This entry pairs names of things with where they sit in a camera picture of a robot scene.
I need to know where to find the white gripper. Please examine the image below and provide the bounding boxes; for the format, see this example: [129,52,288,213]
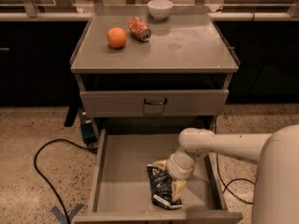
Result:
[152,149,194,202]

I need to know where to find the blue chip bag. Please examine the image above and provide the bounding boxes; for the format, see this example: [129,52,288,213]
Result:
[147,165,183,210]

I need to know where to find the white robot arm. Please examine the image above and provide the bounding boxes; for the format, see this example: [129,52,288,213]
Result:
[153,125,299,224]

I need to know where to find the open middle drawer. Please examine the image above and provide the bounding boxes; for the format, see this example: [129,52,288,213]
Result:
[73,130,243,224]

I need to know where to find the closed top drawer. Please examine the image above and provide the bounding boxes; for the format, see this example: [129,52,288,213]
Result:
[80,90,229,118]

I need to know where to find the grey drawer cabinet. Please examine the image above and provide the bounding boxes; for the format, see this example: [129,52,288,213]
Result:
[71,6,239,133]

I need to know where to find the dark back counter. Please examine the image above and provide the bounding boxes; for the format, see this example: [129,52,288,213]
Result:
[1,14,298,105]

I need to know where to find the blue power box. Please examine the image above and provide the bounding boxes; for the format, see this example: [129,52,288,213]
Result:
[80,120,97,145]

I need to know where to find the blue tape cross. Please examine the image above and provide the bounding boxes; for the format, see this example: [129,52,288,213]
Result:
[51,203,84,224]

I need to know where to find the orange fruit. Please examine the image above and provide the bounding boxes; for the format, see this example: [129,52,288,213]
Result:
[107,27,127,49]

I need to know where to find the orange soda can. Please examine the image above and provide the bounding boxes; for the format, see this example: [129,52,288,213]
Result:
[128,17,151,42]

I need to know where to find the white bowl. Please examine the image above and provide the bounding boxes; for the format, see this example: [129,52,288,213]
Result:
[148,0,174,21]

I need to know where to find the black cable right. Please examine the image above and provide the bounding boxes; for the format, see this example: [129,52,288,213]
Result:
[215,152,257,205]

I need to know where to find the black cable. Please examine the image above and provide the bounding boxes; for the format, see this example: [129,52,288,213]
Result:
[33,138,99,224]
[215,152,257,205]

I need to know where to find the black drawer handle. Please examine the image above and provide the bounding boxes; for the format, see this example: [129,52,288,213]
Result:
[143,98,168,105]

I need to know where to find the black cable left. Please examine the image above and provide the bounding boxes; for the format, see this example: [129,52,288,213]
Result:
[33,138,99,224]

